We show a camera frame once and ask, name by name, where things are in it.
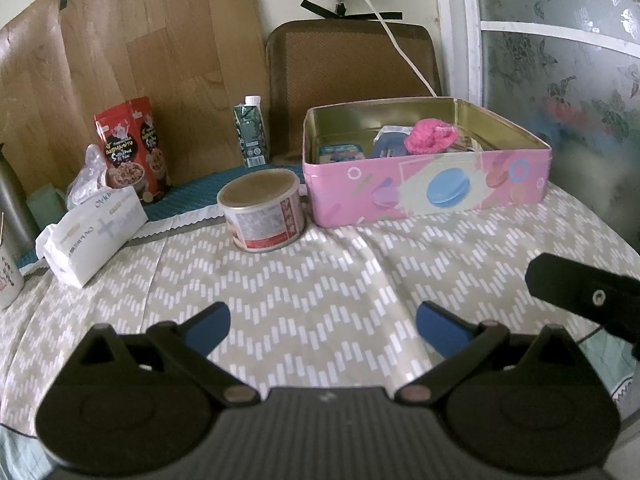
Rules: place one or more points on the light green checkered cloth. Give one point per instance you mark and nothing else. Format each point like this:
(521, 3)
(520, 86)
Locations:
(600, 360)

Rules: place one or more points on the teal pineapple print box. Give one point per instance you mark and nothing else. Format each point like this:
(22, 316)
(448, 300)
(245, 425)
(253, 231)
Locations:
(342, 152)

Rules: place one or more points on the pink tin box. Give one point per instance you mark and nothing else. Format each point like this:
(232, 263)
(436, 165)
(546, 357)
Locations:
(430, 190)

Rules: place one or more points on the pink fluffy cloth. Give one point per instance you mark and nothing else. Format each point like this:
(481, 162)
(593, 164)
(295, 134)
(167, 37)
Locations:
(432, 137)

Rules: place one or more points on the black tape strip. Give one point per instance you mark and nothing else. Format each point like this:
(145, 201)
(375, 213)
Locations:
(350, 14)

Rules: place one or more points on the green plastic cup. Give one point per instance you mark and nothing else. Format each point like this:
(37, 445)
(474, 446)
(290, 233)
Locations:
(46, 207)

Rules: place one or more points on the teal ribbed mat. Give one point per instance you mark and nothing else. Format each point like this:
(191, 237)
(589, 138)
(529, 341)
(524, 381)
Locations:
(200, 195)

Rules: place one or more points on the clear plastic bag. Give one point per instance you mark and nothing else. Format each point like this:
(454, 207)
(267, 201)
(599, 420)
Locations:
(85, 180)

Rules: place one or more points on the white enamel mug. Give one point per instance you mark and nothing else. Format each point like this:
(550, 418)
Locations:
(9, 280)

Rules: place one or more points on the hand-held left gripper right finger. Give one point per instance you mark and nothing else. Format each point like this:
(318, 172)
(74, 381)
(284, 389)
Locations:
(440, 327)

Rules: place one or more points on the red snack tin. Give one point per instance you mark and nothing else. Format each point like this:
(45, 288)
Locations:
(132, 155)

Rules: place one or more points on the white tissue pack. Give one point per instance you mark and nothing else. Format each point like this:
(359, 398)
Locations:
(95, 230)

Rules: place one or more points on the wood-grain wall sheet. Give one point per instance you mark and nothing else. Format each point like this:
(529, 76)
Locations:
(150, 50)

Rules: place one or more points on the white window frame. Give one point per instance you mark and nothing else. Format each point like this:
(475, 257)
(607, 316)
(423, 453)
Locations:
(462, 35)

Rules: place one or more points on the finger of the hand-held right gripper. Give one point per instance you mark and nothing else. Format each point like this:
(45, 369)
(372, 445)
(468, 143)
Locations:
(580, 287)

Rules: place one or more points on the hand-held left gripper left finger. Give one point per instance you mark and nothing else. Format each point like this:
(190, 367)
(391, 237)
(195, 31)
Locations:
(210, 327)

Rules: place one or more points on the green drink carton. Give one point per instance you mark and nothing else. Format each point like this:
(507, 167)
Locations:
(252, 135)

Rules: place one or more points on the floral frosted window pane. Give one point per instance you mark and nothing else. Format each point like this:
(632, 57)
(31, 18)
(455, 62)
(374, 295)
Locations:
(560, 85)

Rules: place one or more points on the chopstick in mug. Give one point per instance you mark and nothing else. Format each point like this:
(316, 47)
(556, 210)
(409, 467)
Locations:
(2, 230)

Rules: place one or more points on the round can with lid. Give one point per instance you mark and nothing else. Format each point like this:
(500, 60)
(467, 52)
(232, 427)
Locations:
(262, 210)

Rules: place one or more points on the steel thermos jug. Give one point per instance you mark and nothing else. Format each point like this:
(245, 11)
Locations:
(15, 205)

